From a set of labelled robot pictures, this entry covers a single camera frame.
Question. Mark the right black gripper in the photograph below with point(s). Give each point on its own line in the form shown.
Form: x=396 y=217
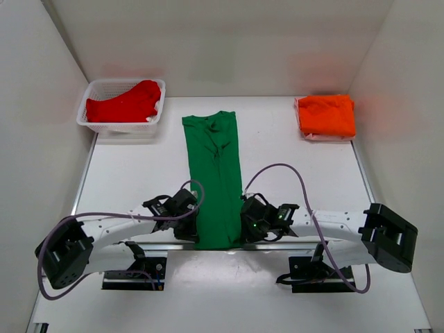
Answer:
x=247 y=235

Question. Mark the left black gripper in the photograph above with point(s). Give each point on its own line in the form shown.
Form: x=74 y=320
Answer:
x=189 y=233

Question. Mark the green t shirt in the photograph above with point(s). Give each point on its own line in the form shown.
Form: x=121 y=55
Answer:
x=213 y=158

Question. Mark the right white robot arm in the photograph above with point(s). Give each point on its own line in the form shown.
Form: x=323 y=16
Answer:
x=376 y=235

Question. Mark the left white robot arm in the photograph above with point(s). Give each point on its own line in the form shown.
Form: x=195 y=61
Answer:
x=94 y=242

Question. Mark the red t shirt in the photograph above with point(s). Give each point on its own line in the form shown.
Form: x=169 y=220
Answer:
x=133 y=106

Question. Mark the white plastic basket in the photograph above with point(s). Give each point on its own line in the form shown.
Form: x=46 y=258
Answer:
x=104 y=89

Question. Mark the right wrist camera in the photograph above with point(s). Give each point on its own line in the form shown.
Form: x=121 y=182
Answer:
x=246 y=196

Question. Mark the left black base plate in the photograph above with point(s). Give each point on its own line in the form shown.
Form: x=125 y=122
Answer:
x=147 y=274

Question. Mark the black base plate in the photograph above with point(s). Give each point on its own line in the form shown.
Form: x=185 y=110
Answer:
x=307 y=276
x=147 y=274

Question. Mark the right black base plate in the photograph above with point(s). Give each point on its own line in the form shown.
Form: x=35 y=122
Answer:
x=307 y=276

